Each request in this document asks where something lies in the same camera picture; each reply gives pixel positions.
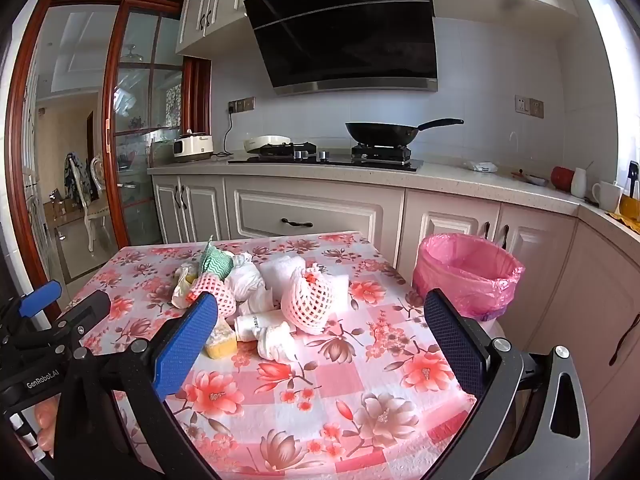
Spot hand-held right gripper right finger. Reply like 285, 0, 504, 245
423, 288, 592, 480

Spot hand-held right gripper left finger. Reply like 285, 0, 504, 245
52, 291, 221, 480

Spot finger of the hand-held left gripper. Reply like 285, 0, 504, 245
52, 290, 112, 342
15, 280, 64, 322

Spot yellow sponge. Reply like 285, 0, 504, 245
204, 316, 239, 360

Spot white trash bin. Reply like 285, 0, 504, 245
470, 310, 507, 341

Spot cream wrapper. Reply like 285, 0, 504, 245
171, 261, 202, 309

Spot small pink foam net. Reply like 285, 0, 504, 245
190, 272, 237, 316

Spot white plastic bottle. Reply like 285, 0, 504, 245
235, 310, 286, 342

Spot bin with pink liner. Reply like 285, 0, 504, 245
411, 233, 526, 323

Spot white plastic bag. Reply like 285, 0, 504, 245
225, 252, 275, 316

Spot white tissue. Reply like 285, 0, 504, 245
260, 255, 307, 292
256, 322, 297, 363

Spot green striped cloth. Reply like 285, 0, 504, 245
199, 236, 236, 276

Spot white foam piece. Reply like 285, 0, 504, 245
327, 272, 352, 311

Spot large pink foam net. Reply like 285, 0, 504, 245
280, 262, 335, 336

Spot person's left hand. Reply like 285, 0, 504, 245
31, 399, 60, 462

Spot white dining chair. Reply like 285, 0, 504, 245
82, 155, 115, 253

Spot dark clothes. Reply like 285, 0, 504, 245
62, 152, 98, 211

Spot white kitchen base cabinets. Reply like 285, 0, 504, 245
150, 174, 640, 466

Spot pink floral tablecloth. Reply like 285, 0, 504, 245
55, 231, 478, 480

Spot speckled kitchen countertop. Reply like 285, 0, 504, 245
147, 152, 640, 233

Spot red bowl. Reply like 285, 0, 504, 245
551, 166, 576, 192

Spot white rice cooker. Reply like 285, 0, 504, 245
172, 130, 215, 163

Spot wooden glass sliding door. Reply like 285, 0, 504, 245
5, 0, 213, 286

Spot white jar with spoon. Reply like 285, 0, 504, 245
571, 161, 595, 198

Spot yellow mat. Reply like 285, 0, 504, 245
605, 210, 640, 233

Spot white mug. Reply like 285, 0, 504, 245
591, 181, 623, 212

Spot black gas stove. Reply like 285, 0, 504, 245
227, 142, 425, 173

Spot oil bottle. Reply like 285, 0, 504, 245
619, 161, 640, 221

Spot black wok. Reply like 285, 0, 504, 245
345, 118, 464, 145

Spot bright window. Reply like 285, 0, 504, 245
570, 0, 640, 171

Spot black range hood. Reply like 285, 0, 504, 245
243, 0, 439, 97

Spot black power cable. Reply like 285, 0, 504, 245
214, 109, 236, 159

